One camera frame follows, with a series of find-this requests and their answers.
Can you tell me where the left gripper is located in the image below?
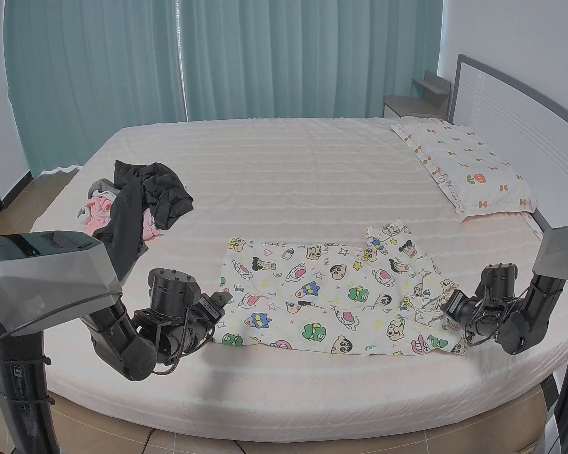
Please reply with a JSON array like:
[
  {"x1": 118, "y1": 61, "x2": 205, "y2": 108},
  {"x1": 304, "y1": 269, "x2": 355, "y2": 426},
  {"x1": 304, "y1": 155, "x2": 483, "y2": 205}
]
[{"x1": 189, "y1": 289, "x2": 234, "y2": 344}]

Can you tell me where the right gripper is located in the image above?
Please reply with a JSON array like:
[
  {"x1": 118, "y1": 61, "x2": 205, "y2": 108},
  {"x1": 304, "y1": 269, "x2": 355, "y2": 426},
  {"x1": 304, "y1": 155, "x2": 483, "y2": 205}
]
[{"x1": 441, "y1": 289, "x2": 482, "y2": 333}]

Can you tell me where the white printed pyjama garment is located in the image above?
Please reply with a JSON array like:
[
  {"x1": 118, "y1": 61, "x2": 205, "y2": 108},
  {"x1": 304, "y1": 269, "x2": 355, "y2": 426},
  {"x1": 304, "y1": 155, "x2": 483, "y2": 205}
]
[{"x1": 216, "y1": 219, "x2": 468, "y2": 356}]

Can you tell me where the pile of clothes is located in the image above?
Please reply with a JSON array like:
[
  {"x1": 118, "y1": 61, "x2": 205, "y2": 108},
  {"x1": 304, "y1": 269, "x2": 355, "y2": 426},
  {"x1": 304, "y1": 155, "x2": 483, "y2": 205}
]
[{"x1": 76, "y1": 160, "x2": 195, "y2": 278}]

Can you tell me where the bed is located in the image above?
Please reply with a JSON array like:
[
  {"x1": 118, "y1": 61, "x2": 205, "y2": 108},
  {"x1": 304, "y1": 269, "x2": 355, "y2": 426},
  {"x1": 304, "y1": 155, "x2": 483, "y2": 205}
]
[{"x1": 30, "y1": 54, "x2": 568, "y2": 436}]

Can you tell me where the white printed pillow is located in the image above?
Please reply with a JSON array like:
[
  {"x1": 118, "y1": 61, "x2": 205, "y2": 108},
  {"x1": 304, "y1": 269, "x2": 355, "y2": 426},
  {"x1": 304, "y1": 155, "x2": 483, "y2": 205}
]
[{"x1": 390, "y1": 116, "x2": 538, "y2": 224}]

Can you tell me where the grey bedside table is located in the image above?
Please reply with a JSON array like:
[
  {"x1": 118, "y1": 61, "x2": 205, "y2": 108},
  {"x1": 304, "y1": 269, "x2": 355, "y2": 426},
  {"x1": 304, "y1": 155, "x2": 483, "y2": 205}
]
[{"x1": 383, "y1": 71, "x2": 453, "y2": 125}]

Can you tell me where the blue-green curtain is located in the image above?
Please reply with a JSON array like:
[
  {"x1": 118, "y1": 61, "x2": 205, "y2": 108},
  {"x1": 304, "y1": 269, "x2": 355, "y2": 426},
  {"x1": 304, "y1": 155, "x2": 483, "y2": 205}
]
[
  {"x1": 177, "y1": 0, "x2": 445, "y2": 123},
  {"x1": 3, "y1": 0, "x2": 188, "y2": 178}
]

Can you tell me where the black cable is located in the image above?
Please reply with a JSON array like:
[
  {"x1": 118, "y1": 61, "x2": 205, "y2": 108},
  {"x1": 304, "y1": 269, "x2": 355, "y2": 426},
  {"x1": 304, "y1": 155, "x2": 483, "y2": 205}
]
[{"x1": 143, "y1": 425, "x2": 161, "y2": 454}]

